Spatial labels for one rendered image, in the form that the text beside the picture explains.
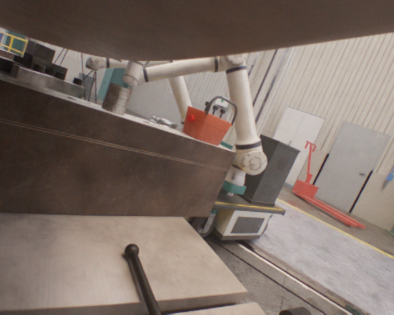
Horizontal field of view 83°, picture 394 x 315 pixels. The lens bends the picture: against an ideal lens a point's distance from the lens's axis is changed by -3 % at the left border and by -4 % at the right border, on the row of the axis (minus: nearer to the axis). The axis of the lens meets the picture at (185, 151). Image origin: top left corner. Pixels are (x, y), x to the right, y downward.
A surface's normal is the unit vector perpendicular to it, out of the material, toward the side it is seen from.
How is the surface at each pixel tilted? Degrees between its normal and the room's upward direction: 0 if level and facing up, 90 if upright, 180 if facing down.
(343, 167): 90
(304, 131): 90
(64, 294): 0
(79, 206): 90
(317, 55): 90
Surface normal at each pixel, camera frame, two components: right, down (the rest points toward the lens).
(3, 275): 0.37, -0.92
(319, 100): -0.48, -0.05
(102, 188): 0.57, 0.36
